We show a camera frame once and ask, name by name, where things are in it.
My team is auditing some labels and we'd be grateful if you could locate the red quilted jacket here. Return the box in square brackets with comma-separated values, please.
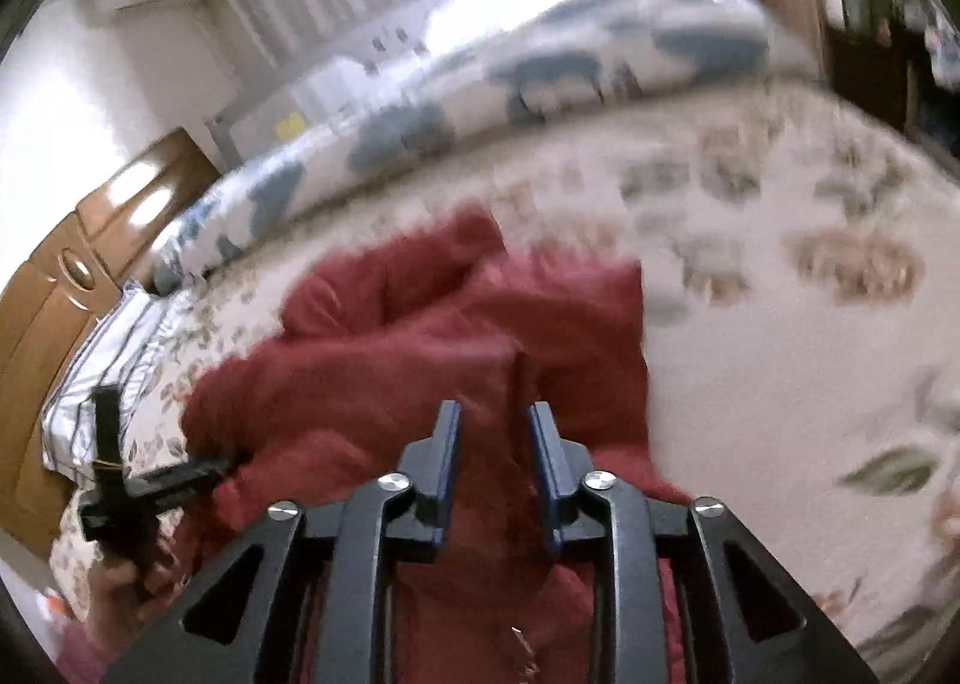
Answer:
[176, 208, 692, 684]

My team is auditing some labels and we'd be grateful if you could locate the grey bed guard rail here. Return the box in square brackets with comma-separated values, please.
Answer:
[214, 43, 451, 164]

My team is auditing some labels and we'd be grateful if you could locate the blue patterned white duvet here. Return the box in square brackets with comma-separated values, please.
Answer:
[150, 0, 826, 289]

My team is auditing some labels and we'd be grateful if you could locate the wooden headboard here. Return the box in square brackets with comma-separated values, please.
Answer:
[0, 129, 220, 544]

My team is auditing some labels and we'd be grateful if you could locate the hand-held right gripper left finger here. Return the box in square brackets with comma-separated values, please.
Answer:
[101, 399, 463, 684]

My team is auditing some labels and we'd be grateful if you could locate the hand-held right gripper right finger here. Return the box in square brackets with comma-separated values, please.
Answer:
[525, 402, 878, 684]

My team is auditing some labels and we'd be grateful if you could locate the person's left hand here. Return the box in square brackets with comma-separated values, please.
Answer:
[88, 535, 187, 631]

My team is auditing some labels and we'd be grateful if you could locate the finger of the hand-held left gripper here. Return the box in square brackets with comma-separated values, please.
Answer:
[129, 454, 250, 502]

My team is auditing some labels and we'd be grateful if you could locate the dark shelf with clutter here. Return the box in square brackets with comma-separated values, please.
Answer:
[821, 0, 960, 164]

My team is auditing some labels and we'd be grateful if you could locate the floral blanket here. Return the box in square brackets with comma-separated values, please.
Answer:
[49, 84, 960, 664]

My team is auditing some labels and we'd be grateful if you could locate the person's left forearm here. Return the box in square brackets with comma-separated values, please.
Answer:
[61, 613, 125, 684]

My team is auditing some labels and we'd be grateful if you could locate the striped pillow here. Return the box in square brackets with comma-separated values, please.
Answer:
[41, 283, 190, 484]

